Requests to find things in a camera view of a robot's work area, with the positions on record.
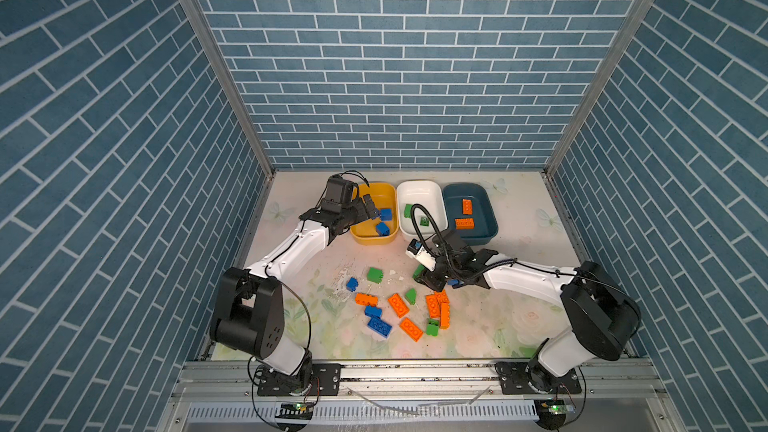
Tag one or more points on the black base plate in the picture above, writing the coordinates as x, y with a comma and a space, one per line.
521, 377
327, 379

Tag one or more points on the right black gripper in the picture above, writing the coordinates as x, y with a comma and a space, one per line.
430, 280

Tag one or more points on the large blue lego bottom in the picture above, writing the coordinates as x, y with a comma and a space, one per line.
379, 326

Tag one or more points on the left aluminium corner post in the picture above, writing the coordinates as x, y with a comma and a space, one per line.
203, 32

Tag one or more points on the aluminium corner post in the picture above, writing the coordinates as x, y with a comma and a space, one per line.
203, 32
619, 45

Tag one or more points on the dark teal plastic container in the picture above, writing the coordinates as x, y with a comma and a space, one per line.
486, 225

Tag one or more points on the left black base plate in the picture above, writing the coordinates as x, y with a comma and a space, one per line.
327, 379

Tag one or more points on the small blue lego far left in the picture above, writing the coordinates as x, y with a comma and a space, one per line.
352, 285

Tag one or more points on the orange lego centre upper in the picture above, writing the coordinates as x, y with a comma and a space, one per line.
442, 297

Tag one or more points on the orange lego centre left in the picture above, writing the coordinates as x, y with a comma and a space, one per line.
398, 305

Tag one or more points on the right aluminium corner post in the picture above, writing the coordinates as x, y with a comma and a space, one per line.
619, 45

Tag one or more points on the orange lego horizontal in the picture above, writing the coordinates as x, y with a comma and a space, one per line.
464, 224

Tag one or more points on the green lego bottom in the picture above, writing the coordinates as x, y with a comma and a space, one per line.
433, 327

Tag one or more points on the circuit board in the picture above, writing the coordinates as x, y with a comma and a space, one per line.
552, 414
294, 411

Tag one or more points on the white vent grille strip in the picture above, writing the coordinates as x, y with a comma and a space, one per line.
331, 412

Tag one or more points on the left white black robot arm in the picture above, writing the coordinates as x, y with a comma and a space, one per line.
248, 314

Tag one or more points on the small blue lego lower left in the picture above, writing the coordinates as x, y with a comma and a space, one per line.
373, 312

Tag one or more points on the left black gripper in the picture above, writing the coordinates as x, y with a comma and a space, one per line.
361, 213

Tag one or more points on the orange lego standing right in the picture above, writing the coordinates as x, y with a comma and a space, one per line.
445, 315

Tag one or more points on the left circuit board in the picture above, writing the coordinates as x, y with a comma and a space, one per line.
294, 411

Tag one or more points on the orange lego bottom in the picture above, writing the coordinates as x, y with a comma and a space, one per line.
411, 329

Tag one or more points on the yellow plastic container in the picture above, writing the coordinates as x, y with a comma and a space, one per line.
383, 196

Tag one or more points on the right circuit board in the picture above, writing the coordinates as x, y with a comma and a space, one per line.
552, 414

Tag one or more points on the orange lego centre lower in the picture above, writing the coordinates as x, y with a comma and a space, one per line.
433, 306

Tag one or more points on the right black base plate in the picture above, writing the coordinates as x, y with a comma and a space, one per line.
521, 377

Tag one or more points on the aluminium front rail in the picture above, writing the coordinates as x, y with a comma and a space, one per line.
429, 379

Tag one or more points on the white plastic container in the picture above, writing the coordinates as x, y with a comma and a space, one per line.
424, 192

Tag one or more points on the small blue lego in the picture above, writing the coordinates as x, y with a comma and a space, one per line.
373, 312
352, 285

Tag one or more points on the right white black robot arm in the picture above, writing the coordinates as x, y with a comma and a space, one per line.
602, 318

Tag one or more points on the orange lego vertical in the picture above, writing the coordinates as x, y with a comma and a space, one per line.
467, 207

